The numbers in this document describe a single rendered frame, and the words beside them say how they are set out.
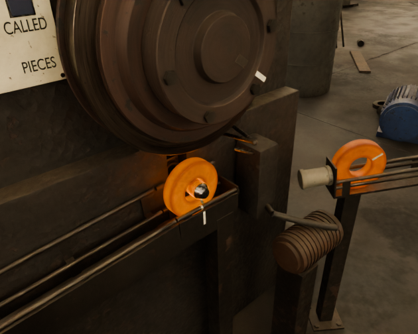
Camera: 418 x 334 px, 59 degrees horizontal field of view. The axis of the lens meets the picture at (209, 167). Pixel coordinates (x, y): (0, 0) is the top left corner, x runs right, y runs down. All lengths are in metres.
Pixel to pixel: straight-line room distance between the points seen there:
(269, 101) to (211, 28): 0.51
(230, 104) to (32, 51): 0.37
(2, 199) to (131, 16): 0.42
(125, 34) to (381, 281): 1.52
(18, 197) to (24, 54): 0.27
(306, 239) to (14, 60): 0.86
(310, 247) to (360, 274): 0.72
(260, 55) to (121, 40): 0.28
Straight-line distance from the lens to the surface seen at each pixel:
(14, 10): 0.73
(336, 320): 1.62
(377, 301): 1.74
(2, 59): 0.74
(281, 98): 1.15
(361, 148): 1.12
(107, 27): 0.63
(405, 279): 1.88
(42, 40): 0.75
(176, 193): 0.88
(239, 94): 0.74
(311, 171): 1.12
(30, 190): 0.80
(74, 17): 0.63
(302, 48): 3.47
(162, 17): 0.60
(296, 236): 1.13
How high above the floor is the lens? 1.28
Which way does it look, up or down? 32 degrees down
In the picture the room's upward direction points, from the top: 2 degrees counter-clockwise
